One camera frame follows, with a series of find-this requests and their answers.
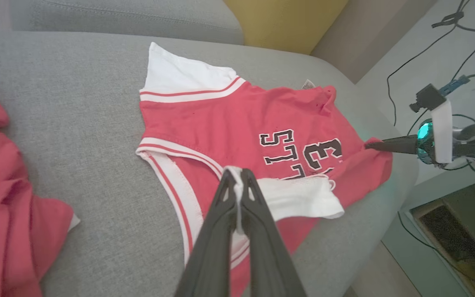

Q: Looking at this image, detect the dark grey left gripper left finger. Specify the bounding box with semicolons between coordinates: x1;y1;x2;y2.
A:
174;168;238;297

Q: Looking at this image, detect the red jersey with white sleeves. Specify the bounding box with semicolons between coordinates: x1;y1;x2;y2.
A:
136;42;394;297

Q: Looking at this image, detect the black floor cable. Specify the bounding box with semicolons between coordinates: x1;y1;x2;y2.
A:
387;26;457;127

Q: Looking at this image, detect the pale box with dark opening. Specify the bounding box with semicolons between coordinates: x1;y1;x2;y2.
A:
382;181;475;297

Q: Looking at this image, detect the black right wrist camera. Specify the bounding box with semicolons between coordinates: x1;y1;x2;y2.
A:
409;84;447;113

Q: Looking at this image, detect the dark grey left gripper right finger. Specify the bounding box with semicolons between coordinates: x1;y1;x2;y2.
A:
240;168;306;297

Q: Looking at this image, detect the right wrist camera cable teal plug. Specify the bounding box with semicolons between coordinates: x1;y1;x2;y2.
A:
439;73;475;117

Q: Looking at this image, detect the large grey sofa chaise cushion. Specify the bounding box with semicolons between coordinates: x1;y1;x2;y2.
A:
0;31;419;297

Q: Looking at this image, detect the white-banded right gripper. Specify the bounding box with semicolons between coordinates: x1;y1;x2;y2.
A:
364;99;454;165

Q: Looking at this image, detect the taupe upholstered panel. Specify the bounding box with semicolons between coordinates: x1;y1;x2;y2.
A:
311;0;440;84

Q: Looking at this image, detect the yellow sofa back cushion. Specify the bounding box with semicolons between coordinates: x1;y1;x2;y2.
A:
224;0;348;55

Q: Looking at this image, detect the grey sofa seat cushion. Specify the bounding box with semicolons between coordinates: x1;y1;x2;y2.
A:
11;0;245;45

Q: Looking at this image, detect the black cable with clip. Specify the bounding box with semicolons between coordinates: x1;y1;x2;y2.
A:
431;0;475;34

